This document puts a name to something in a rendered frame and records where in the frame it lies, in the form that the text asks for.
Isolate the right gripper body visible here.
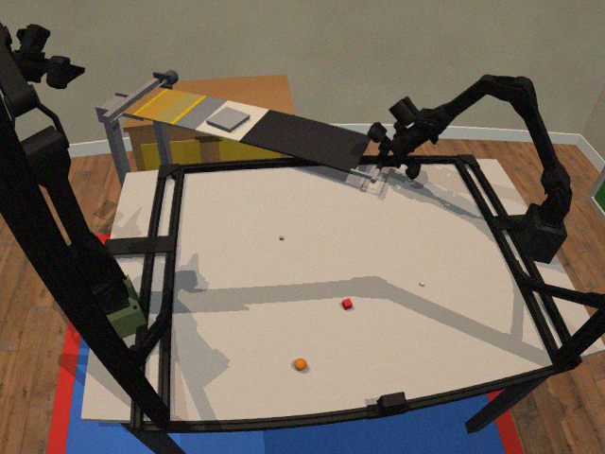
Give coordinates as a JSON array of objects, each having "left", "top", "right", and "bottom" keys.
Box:
[{"left": 368, "top": 122, "right": 421, "bottom": 180}]

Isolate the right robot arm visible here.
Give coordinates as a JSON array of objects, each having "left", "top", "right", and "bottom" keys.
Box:
[{"left": 389, "top": 75, "right": 573, "bottom": 229}]

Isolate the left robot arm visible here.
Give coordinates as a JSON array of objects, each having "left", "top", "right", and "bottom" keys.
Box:
[{"left": 0, "top": 23, "right": 130, "bottom": 316}]

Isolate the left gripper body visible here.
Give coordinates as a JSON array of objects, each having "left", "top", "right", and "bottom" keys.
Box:
[{"left": 12, "top": 52, "right": 70, "bottom": 89}]

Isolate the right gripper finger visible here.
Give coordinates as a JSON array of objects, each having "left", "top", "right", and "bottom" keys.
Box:
[
  {"left": 373, "top": 141, "right": 388, "bottom": 164},
  {"left": 383, "top": 154, "right": 400, "bottom": 168}
]

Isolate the orange ball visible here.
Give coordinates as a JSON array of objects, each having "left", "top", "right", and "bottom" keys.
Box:
[{"left": 294, "top": 358, "right": 306, "bottom": 371}]

